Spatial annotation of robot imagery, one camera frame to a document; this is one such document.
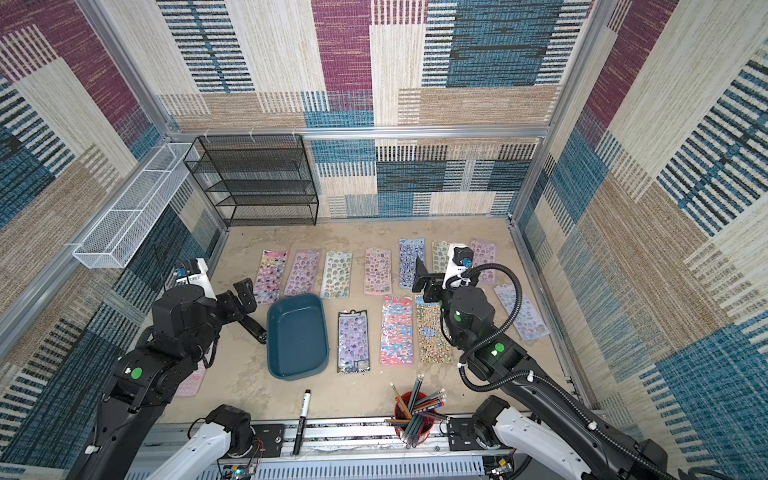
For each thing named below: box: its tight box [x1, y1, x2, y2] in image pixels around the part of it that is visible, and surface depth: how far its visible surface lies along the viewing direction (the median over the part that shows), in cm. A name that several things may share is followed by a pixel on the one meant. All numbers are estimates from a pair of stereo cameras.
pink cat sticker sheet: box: [254, 249, 289, 305], surface depth 109 cm
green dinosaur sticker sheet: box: [320, 251, 353, 299], surface depth 106 cm
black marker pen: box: [293, 389, 312, 455], surface depth 77 cm
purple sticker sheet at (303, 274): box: [284, 249, 321, 296], surface depth 107 cm
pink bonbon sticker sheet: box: [364, 248, 392, 295], surface depth 107 cm
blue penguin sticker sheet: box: [399, 238, 426, 289], surface depth 111 cm
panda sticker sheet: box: [415, 294, 453, 364], surface depth 91 cm
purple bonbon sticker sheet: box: [337, 309, 371, 373], surface depth 91 cm
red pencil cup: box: [394, 391, 437, 447], surface depth 70 cm
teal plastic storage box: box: [267, 293, 330, 381], surface depth 91 cm
